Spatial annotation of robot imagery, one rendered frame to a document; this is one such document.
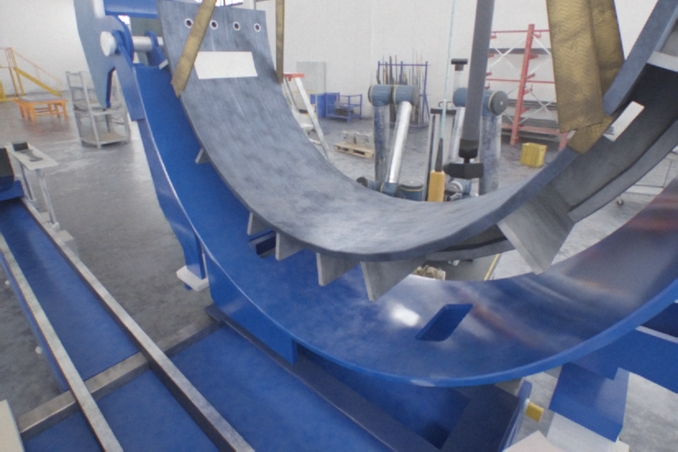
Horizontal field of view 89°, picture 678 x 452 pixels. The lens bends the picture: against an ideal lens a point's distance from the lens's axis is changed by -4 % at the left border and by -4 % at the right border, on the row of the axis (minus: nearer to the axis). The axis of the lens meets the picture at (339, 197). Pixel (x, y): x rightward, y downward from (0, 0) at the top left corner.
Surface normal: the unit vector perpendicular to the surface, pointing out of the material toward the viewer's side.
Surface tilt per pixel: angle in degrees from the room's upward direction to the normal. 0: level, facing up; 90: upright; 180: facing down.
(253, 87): 65
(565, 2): 78
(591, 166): 90
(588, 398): 0
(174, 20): 84
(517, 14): 90
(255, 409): 0
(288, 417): 0
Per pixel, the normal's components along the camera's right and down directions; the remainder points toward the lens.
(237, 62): 0.72, -0.01
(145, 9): 0.76, 0.27
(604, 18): -0.49, 0.43
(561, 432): 0.00, -0.93
